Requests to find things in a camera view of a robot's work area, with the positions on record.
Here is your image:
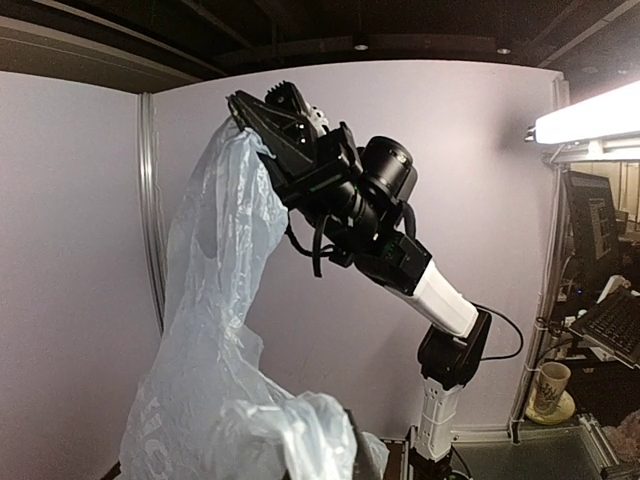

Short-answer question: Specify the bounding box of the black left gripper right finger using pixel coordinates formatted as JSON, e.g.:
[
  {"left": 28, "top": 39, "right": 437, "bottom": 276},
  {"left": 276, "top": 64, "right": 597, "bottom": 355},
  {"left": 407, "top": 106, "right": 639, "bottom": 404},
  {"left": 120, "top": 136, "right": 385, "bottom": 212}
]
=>
[{"left": 345, "top": 409, "right": 385, "bottom": 480}]

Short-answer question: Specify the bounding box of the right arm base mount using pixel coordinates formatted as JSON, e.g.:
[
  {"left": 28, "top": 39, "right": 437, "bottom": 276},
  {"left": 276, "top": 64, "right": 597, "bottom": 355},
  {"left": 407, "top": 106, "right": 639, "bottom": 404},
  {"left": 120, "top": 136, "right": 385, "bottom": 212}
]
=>
[{"left": 380, "top": 425, "right": 473, "bottom": 480}]

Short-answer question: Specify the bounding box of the computer monitor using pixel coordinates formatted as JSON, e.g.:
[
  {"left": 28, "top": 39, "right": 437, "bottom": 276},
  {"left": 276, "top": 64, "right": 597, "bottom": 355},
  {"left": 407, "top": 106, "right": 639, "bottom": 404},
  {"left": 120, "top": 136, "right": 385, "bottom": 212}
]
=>
[{"left": 563, "top": 170, "right": 620, "bottom": 282}]

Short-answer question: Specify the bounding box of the patterned paper cup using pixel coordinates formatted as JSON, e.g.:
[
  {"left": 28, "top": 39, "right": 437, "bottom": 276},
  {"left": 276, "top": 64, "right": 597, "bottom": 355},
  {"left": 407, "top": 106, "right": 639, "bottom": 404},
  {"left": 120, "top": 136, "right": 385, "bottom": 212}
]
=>
[{"left": 534, "top": 362, "right": 571, "bottom": 415}]

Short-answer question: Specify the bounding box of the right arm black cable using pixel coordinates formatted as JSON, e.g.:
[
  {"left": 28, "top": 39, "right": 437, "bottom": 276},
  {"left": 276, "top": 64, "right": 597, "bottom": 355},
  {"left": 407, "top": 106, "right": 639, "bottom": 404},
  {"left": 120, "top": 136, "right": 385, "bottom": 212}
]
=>
[{"left": 284, "top": 199, "right": 525, "bottom": 361}]

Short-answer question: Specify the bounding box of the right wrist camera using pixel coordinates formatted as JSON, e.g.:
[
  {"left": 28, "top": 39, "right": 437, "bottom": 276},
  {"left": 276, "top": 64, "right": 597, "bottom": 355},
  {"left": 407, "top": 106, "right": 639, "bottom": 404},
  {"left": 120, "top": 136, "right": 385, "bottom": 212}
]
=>
[{"left": 299, "top": 102, "right": 419, "bottom": 201}]

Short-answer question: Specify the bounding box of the black keyboard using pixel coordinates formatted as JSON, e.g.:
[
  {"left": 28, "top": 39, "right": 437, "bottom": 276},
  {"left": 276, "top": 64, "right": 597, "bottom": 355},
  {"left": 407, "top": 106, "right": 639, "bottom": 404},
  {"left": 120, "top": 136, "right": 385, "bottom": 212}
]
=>
[{"left": 569, "top": 288, "right": 639, "bottom": 368}]

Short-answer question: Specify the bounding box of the fluorescent tube lamp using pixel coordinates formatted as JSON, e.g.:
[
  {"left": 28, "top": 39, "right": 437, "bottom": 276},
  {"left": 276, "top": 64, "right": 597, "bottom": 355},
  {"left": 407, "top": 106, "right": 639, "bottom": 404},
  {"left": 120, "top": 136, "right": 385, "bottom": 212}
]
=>
[{"left": 525, "top": 81, "right": 639, "bottom": 145}]

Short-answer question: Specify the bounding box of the left aluminium corner post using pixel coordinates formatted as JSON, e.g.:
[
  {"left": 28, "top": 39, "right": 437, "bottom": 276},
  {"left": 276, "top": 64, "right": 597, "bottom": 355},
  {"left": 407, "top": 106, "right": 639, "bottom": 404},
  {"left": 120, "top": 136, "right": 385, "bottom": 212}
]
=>
[{"left": 137, "top": 93, "right": 166, "bottom": 335}]

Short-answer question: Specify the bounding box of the front right aluminium post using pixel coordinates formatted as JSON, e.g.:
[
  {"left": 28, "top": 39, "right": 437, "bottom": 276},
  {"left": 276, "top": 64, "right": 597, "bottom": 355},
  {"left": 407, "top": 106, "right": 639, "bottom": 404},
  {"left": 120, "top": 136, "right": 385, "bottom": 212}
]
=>
[{"left": 507, "top": 77, "right": 571, "bottom": 446}]

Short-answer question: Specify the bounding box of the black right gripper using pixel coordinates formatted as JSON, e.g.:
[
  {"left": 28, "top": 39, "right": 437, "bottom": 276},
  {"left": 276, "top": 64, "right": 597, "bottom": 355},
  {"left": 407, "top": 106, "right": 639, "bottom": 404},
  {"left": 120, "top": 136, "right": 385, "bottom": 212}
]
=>
[{"left": 227, "top": 81, "right": 400, "bottom": 250}]

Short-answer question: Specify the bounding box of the translucent grey plastic bag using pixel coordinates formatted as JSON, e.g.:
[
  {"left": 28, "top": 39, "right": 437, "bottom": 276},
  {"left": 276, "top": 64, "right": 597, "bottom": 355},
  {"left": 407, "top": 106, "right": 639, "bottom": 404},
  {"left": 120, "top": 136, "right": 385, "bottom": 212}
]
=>
[{"left": 119, "top": 120, "right": 356, "bottom": 479}]

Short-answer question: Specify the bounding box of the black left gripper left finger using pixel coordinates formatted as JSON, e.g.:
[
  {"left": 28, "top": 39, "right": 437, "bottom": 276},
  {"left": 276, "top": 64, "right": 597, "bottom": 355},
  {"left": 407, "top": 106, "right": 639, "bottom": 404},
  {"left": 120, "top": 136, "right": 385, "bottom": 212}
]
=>
[{"left": 102, "top": 462, "right": 121, "bottom": 480}]

